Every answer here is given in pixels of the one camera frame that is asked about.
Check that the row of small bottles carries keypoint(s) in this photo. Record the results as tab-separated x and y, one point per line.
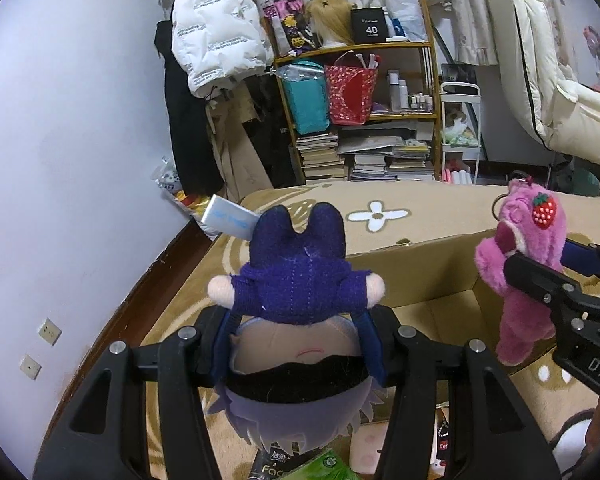
422	101

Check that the narrow stack of books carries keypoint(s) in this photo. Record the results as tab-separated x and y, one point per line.
321	157

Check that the teal bag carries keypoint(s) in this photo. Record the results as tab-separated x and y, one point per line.
305	100

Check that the black packet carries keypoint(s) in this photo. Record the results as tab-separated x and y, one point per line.
267	467

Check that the white puffer jacket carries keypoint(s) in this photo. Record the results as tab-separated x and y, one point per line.
215	25

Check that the white wall socket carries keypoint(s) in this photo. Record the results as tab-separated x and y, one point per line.
49	331
30	367

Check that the pink and black printed bag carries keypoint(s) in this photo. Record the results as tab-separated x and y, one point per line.
290	20

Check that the pink bear plush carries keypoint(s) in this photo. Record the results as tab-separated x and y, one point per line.
525	240

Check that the tall white bottle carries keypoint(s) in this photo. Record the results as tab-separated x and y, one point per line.
393	91

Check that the purple-clothed plush doll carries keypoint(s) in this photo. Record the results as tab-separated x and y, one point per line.
290	285

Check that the white duvet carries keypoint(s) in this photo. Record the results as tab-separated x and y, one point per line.
555	60

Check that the printed cardboard box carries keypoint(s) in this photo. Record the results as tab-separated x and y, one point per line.
430	270

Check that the blonde wig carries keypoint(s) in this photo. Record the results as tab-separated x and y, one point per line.
332	22

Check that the pink cylinder plush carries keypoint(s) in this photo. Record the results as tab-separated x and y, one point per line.
370	447

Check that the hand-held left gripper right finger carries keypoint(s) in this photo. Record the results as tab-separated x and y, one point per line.
374	355

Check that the beige patterned rug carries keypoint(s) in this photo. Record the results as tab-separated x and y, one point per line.
430	202

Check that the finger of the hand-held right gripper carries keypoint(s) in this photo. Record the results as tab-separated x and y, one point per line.
530	272
580	256

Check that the wide stack of books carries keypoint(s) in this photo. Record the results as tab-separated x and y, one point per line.
395	157

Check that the black hanging coat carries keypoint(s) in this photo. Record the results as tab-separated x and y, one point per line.
187	125

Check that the green tissue pack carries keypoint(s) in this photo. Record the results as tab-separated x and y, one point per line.
325	467

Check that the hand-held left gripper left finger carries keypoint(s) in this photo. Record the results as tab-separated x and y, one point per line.
207	345

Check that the wooden bookshelf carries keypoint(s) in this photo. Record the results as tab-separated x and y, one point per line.
432	85

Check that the white plastic bag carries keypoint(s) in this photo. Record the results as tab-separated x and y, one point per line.
404	5

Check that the white rolling cart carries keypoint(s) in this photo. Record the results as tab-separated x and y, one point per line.
460	125

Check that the red gift bag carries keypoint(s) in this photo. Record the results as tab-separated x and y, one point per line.
351	95

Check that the clear bag of snacks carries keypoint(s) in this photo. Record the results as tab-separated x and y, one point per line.
180	195

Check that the black box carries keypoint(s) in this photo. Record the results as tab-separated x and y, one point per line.
369	25

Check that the red snack packet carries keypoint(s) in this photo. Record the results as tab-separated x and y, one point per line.
442	435

